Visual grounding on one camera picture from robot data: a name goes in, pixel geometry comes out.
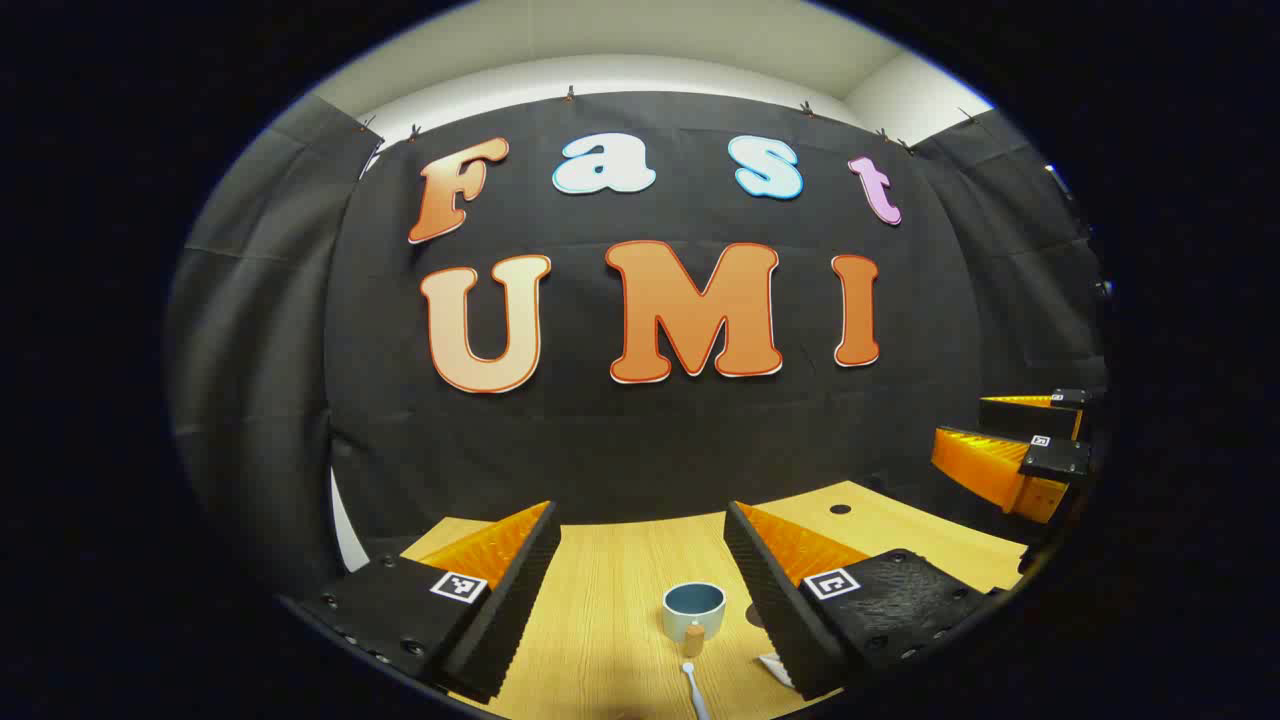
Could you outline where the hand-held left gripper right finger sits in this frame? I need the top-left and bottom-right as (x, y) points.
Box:
(724, 500), (1001, 701)

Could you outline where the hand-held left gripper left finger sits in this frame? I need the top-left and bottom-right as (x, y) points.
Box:
(300, 500), (563, 704)

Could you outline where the blue cup with wooden handle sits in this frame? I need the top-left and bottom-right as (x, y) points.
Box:
(662, 582), (728, 658)

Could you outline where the black backdrop cloth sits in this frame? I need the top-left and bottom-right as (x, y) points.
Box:
(165, 90), (1111, 601)

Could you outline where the light blue toothbrush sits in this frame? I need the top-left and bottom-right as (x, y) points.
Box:
(681, 662), (713, 720)

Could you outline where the wooden desktop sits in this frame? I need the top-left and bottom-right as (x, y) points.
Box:
(400, 480), (1031, 720)

